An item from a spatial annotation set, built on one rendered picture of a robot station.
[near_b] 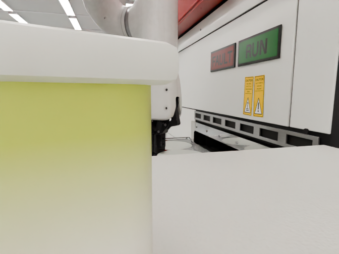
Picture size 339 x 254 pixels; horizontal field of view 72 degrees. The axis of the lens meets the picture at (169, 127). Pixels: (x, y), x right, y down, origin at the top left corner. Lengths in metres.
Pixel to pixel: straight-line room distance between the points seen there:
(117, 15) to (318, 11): 0.35
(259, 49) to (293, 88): 0.10
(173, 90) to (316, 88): 0.24
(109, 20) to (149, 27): 0.09
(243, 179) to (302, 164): 0.07
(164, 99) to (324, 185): 0.32
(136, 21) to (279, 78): 0.28
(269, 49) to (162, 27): 0.19
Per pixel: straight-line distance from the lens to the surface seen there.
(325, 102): 0.33
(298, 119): 0.36
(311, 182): 0.19
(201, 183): 0.16
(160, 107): 0.45
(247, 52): 0.47
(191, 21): 0.72
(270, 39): 0.42
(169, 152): 0.50
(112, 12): 0.52
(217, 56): 0.58
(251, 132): 0.45
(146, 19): 0.48
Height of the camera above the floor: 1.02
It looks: 8 degrees down
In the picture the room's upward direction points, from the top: straight up
